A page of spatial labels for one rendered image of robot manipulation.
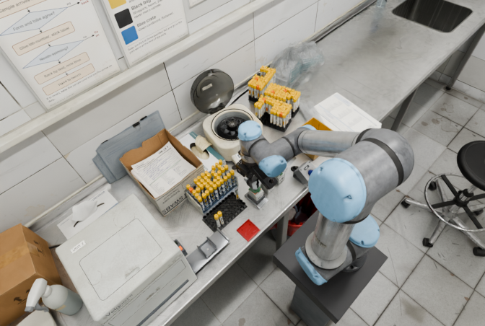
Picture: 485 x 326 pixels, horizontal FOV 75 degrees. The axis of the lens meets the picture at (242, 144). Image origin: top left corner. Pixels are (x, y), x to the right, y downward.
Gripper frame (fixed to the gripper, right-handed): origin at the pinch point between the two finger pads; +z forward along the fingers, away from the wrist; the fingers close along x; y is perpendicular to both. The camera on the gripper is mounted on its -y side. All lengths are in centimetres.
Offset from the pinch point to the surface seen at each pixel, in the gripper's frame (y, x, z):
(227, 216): 3.0, 14.4, 7.6
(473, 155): -57, -106, 32
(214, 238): -0.8, 24.7, 5.9
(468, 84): -27, -240, 87
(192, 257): -0.3, 35.5, 5.9
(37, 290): 18, 76, -14
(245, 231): -6.1, 13.4, 9.7
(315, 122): 5.4, -45.6, 2.5
